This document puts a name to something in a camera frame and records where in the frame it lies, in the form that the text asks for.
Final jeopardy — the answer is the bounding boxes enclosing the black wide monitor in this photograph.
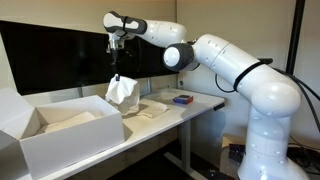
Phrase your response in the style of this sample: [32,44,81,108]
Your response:
[0,19,179,97]

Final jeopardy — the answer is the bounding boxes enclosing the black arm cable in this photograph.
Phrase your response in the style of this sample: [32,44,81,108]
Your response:
[214,58,320,133]

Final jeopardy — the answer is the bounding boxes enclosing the white desk leg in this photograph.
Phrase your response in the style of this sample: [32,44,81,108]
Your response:
[164,119,208,180]

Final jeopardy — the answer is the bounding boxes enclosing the black vertical pole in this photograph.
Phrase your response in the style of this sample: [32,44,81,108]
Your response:
[285,0,306,76]

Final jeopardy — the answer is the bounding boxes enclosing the white cardboard box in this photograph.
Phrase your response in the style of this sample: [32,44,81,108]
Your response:
[0,87,126,180]

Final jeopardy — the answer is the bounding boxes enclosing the grey monitor stand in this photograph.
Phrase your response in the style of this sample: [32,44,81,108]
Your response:
[145,77,153,93]

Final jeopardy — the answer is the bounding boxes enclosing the small red blue box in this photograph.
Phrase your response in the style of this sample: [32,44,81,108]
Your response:
[172,94,194,106]

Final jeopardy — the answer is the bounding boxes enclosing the black desk control panel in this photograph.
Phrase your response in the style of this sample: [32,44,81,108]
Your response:
[213,102,226,112]

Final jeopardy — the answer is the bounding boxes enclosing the black box on floor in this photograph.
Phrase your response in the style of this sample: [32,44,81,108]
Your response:
[228,143,248,164]

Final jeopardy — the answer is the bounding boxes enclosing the black floor cables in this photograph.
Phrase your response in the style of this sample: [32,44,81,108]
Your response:
[288,143,320,176]

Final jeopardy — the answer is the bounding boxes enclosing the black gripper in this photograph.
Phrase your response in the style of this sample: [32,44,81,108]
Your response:
[110,49,122,82]

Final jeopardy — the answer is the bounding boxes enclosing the flat folded white cloth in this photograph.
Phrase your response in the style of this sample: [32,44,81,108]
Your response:
[136,98,170,119]

